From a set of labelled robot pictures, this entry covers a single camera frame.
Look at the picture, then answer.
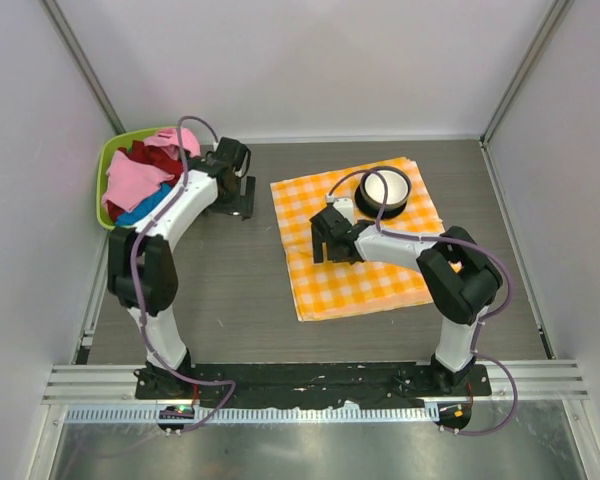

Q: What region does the orange checkered cloth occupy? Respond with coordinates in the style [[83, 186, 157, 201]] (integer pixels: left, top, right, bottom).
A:
[[271, 157, 446, 322]]

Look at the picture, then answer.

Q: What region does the blue t shirt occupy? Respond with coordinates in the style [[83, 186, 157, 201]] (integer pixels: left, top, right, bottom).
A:
[[115, 183, 172, 226]]

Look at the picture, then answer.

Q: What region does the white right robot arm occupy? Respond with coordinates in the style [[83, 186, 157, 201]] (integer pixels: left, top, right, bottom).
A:
[[310, 205, 503, 393]]

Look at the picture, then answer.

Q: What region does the dark red t shirt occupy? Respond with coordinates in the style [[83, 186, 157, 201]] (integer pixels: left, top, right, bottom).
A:
[[105, 141, 183, 223]]

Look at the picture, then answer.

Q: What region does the lime green plastic basket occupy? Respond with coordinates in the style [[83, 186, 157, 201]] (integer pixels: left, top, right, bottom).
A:
[[96, 127, 172, 230]]

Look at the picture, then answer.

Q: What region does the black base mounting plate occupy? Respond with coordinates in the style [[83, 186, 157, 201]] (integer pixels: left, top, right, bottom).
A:
[[134, 362, 492, 410]]

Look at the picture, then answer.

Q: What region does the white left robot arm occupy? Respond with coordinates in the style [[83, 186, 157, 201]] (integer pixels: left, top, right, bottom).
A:
[[107, 137, 256, 400]]

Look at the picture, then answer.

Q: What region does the pink t shirt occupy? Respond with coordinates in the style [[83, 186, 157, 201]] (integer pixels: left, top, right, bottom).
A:
[[143, 127, 201, 160], [101, 151, 175, 212]]

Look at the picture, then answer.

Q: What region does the white slotted cable duct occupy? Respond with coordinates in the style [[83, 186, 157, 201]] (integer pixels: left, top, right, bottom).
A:
[[65, 403, 439, 425]]

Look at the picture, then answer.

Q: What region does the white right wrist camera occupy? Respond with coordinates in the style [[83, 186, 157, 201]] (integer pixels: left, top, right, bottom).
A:
[[326, 195, 355, 224]]

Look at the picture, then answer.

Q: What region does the white bowl with dark rim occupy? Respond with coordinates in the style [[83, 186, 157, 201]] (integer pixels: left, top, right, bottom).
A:
[[354, 166, 412, 220]]

